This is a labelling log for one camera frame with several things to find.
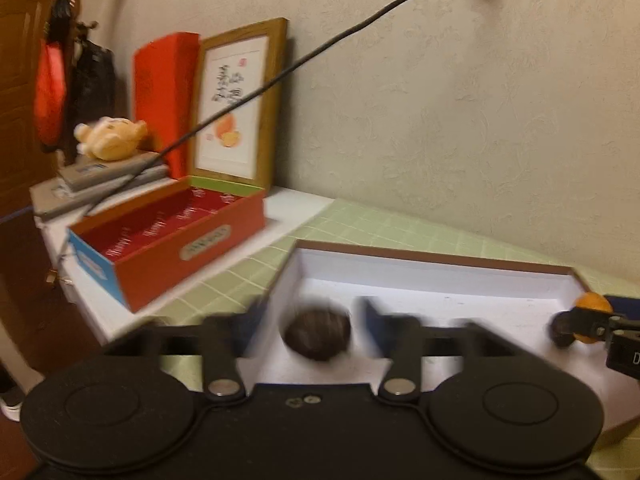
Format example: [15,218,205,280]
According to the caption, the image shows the orange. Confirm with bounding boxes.
[574,292,613,344]

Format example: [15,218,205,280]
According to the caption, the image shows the dark round fruit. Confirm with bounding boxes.
[547,318,576,349]

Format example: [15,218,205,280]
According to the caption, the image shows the green brown kiwi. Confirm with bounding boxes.
[282,307,352,362]

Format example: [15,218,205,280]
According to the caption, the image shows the brown shallow cardboard box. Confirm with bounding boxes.
[238,240,639,446]

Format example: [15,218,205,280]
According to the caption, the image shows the red open gift box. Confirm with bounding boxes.
[68,177,266,312]

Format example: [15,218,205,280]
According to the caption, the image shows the white cabinet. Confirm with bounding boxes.
[35,179,332,344]

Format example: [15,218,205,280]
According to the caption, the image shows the brown wooden door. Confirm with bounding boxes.
[1,0,100,375]

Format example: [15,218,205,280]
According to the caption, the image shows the wooden framed calligraphy picture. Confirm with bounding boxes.
[188,18,288,190]

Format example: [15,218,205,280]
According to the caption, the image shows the stack of grey books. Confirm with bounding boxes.
[29,152,155,221]

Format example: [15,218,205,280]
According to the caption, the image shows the yellow plush toy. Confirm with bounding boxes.
[74,117,148,162]

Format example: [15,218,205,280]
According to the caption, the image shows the red paper envelope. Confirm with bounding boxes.
[134,32,200,152]

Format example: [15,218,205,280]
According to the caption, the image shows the black hanging bag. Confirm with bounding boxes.
[68,41,116,128]

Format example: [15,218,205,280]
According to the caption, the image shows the red hanging bag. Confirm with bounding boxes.
[34,40,67,150]

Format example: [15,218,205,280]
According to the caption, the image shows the wooden coat rack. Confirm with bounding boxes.
[49,0,98,166]

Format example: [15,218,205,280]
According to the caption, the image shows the black power cable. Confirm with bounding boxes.
[49,0,478,271]

